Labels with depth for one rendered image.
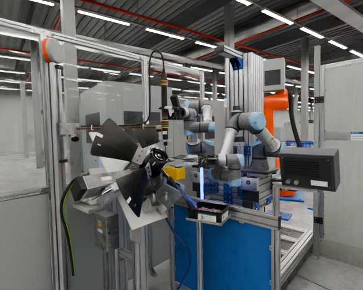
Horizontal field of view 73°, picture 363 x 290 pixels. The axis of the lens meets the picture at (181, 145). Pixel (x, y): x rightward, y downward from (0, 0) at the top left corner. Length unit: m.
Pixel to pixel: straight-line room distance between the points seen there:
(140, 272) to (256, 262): 0.71
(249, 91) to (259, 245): 1.26
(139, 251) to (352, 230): 2.11
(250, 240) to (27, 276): 1.45
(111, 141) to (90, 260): 1.13
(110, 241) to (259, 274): 0.94
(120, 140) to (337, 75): 2.23
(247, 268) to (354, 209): 1.48
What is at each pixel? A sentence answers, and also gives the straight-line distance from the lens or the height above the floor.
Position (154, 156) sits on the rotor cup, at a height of 1.22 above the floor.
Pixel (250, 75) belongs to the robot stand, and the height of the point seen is 1.83.
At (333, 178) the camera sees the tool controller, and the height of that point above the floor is 1.12.
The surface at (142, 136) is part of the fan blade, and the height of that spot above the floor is 1.33.
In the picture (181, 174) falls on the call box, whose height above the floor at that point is 1.02.
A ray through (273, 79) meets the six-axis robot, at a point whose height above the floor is 2.37.
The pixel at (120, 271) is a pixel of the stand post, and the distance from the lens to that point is 1.89.
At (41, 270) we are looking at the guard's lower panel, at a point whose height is 0.44.
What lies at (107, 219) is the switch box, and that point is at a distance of 1.64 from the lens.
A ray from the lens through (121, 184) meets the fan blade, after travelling 1.17.
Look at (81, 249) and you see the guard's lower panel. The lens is 2.15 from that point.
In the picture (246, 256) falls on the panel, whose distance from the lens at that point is 1.76.
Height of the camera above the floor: 1.35
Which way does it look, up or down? 3 degrees down
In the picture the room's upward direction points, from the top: 1 degrees counter-clockwise
